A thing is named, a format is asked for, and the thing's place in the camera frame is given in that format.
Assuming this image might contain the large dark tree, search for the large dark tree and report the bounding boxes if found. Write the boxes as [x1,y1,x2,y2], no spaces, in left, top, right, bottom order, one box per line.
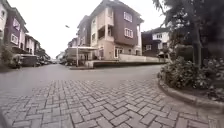
[152,0,224,68]

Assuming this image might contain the concrete kerb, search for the concrete kerb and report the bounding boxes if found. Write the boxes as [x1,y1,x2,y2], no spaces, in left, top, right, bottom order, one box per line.
[157,79,224,114]

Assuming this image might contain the carport shelter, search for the carport shelter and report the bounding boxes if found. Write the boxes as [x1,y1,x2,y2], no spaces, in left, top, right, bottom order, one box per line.
[63,45,98,66]

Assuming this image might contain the beige and brown building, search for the beige and brown building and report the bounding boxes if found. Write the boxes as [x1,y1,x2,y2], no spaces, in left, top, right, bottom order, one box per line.
[75,0,145,62]

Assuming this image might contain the row of houses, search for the row of houses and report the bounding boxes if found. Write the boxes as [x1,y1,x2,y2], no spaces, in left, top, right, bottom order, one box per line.
[0,0,52,66]

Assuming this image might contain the green bushes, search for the green bushes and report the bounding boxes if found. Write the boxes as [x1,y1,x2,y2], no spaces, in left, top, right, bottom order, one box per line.
[157,56,224,102]

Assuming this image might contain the low pale wall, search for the low pale wall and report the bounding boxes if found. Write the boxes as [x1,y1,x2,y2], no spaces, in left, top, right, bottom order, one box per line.
[85,53,168,70]

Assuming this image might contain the brown and white building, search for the brown and white building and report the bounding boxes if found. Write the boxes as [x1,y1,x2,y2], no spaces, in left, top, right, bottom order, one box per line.
[140,27,172,58]

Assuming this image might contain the street lamp pole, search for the street lamp pole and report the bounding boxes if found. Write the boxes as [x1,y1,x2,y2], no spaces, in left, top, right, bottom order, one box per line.
[64,24,80,68]

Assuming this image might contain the grey brick paved road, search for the grey brick paved road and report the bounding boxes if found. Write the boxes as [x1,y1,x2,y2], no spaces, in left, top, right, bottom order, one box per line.
[0,63,224,128]

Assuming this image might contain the dark parked vehicle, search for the dark parked vehicle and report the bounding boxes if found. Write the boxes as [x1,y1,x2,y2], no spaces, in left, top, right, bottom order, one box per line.
[13,53,42,69]

